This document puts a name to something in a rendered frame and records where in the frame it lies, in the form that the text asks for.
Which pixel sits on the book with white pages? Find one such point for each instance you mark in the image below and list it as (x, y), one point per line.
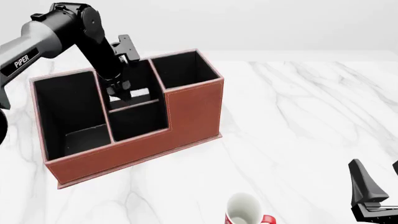
(140, 93)

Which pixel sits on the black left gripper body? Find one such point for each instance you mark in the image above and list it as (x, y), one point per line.
(118, 85)

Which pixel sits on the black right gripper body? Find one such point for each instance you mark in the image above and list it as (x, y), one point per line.
(376, 213)

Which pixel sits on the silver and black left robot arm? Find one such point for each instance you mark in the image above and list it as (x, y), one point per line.
(59, 22)

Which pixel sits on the red-brown desk caddy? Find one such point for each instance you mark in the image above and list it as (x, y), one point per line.
(192, 109)

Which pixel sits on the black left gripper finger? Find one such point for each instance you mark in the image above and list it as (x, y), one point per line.
(125, 98)

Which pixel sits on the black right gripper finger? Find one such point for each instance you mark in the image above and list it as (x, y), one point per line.
(365, 184)
(396, 167)

